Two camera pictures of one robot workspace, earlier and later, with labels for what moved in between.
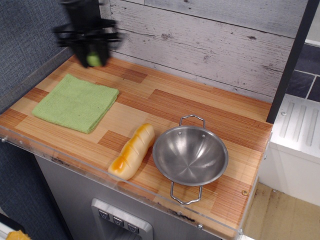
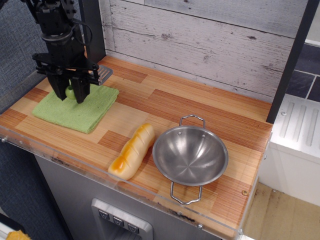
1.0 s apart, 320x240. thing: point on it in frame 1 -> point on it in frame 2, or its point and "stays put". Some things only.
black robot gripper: [87, 30] -> [64, 59]
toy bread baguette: [123, 165] stays put
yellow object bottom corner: [18, 235] stays put
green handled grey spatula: [93, 59] -> [104, 73]
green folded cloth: [77, 104] stays put
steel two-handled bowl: [189, 155] stays put
